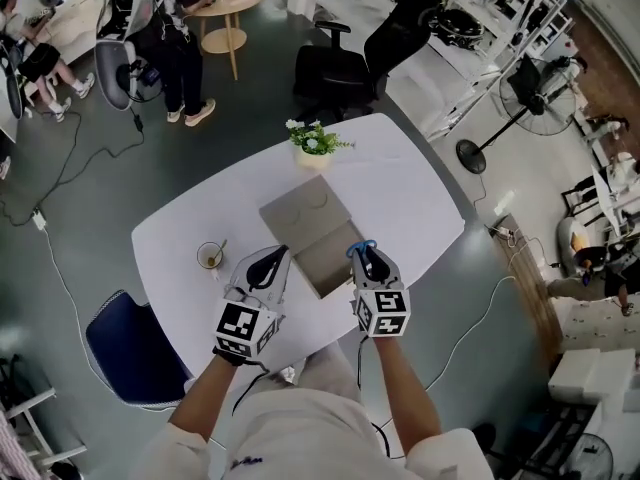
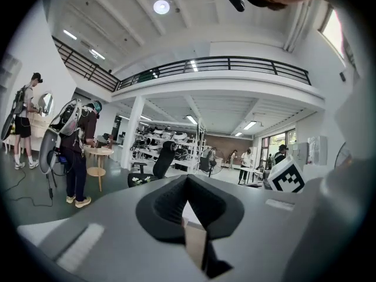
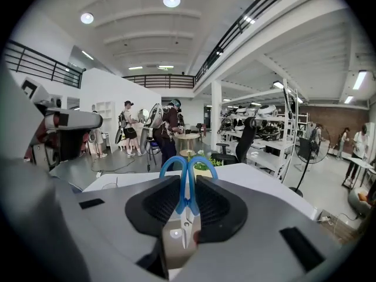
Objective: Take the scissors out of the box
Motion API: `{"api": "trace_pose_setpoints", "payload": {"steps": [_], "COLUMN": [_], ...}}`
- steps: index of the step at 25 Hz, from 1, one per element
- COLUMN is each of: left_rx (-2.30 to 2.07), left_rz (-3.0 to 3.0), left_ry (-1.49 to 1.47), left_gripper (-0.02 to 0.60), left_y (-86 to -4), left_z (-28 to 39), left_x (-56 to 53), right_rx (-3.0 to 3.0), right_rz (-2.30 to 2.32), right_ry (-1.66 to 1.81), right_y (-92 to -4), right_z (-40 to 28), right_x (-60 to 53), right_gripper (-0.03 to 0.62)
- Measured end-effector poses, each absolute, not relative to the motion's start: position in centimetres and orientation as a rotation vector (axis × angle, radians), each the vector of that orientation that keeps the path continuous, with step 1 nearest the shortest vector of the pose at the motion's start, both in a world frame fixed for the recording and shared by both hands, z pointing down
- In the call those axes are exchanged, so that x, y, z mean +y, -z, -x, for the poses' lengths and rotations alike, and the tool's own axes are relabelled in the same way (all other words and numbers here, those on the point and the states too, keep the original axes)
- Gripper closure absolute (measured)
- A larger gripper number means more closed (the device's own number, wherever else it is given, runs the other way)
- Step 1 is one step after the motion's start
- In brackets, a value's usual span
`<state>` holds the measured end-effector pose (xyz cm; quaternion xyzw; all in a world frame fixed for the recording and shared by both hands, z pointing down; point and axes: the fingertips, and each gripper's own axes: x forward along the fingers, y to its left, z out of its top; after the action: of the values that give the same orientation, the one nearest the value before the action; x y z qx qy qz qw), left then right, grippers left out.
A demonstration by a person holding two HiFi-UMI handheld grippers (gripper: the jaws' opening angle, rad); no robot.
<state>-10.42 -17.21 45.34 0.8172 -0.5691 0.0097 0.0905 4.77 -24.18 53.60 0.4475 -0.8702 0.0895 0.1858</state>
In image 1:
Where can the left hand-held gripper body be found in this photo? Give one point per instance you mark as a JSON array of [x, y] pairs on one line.
[[245, 325]]

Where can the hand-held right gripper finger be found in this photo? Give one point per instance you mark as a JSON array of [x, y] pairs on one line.
[[380, 268], [364, 265]]

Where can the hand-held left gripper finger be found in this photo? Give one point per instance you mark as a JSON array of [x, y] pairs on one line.
[[260, 267], [272, 272]]

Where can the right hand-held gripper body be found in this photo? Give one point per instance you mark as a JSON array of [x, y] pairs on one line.
[[382, 313]]

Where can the grey cardboard box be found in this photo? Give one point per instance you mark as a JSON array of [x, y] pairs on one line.
[[307, 218]]

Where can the person's right forearm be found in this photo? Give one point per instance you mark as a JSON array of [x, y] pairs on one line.
[[405, 388]]

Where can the person's left forearm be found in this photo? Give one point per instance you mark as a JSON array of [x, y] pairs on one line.
[[205, 393]]

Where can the golden spoon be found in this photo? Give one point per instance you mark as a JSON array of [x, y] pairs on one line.
[[218, 253]]

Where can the glass cup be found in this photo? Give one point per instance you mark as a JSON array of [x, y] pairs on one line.
[[204, 258]]

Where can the person's beige trousers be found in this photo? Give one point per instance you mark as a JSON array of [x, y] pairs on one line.
[[327, 368]]

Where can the blue chair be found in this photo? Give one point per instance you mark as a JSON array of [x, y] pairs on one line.
[[135, 348]]

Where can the white power strip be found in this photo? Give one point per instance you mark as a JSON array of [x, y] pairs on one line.
[[504, 231], [40, 219]]

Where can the person's white shirt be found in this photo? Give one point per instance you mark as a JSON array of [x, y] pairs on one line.
[[310, 438]]

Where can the potted plant with white flowers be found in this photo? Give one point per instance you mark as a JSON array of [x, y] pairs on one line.
[[312, 145]]

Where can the black office chair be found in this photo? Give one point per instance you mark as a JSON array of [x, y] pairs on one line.
[[345, 68]]

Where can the stack of white boxes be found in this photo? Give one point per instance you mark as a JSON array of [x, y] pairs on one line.
[[595, 373]]

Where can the black standing floor fan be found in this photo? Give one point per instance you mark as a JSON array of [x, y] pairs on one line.
[[537, 98]]

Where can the white pod seat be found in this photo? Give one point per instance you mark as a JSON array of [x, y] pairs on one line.
[[120, 53]]

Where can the white metal shelving rack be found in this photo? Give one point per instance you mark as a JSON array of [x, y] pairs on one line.
[[480, 28]]

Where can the round wooden side table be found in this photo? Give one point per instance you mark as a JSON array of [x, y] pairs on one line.
[[225, 5]]

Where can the white metal frame chair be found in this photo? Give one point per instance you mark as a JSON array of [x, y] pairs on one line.
[[35, 428]]

